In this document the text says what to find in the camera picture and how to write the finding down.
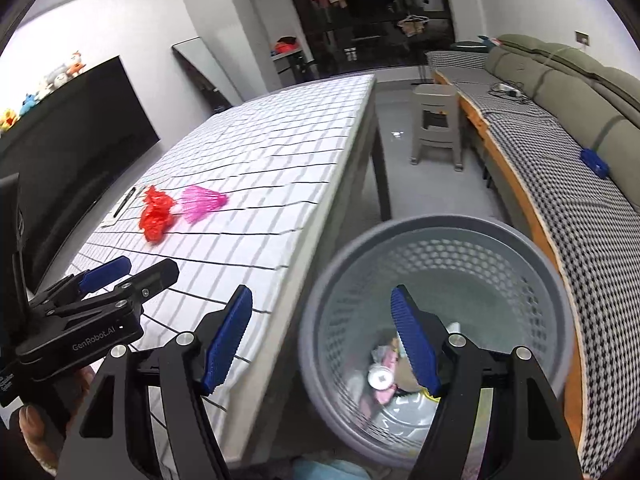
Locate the pink snack packet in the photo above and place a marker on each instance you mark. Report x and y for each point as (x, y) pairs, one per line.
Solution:
(385, 360)

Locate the grey plastic stool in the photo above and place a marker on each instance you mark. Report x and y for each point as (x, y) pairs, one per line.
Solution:
(435, 95)

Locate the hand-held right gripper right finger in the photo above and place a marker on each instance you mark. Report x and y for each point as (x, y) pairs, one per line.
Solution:
(417, 345)

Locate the hanger with beige cloth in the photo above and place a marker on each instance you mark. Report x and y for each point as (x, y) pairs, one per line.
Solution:
(412, 27)

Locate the white table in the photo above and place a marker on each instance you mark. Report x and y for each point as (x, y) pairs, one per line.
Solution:
(310, 260)

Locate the wall socket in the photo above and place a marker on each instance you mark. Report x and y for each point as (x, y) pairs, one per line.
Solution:
(582, 38)

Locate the blue plush toy shark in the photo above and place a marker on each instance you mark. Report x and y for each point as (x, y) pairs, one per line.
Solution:
(487, 42)

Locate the grey-green sofa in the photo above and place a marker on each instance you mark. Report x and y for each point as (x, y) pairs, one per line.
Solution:
(575, 220)

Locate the small blue object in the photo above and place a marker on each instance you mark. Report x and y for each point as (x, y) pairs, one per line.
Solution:
(595, 162)

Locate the red crumpled plastic bag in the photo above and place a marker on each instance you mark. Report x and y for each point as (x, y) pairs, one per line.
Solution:
(155, 217)

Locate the pink plastic shuttlecock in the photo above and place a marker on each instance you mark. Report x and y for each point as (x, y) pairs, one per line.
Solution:
(200, 202)

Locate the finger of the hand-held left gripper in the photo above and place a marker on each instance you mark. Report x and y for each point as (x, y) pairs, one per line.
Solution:
(105, 272)
(155, 277)

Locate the black television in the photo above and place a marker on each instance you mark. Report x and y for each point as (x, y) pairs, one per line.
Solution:
(75, 135)

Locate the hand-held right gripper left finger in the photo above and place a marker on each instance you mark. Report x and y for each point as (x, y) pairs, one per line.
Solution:
(225, 345)

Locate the olive green sofa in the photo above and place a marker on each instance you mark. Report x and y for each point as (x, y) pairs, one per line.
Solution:
(550, 65)

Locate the grey plush toy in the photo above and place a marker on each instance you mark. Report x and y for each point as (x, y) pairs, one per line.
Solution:
(55, 77)

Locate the yellow plush toy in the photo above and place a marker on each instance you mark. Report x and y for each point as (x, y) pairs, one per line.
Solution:
(9, 120)

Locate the blue plush toy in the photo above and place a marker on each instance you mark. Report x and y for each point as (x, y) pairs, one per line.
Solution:
(30, 104)

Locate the beige plush pouch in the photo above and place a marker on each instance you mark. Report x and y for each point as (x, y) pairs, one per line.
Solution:
(407, 375)

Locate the black pen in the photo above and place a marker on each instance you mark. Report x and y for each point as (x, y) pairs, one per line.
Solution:
(125, 202)

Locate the light blue cloth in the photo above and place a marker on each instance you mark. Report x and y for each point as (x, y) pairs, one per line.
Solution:
(340, 470)

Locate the table with striped cloth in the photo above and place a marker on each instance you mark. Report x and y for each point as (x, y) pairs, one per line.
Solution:
(275, 150)

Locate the orange white plush toy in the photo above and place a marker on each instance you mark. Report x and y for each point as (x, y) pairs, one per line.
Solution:
(75, 65)

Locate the person's left hand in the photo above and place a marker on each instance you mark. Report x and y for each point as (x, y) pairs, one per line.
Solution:
(42, 440)

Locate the leaning mirror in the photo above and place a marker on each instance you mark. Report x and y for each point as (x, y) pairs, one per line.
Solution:
(210, 65)

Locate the grey perforated waste basket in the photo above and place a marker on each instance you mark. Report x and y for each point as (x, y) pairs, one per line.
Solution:
(500, 270)

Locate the white power strip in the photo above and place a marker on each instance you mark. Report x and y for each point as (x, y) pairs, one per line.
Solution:
(506, 89)

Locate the grey side desk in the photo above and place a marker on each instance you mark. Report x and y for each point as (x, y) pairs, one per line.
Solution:
(295, 67)

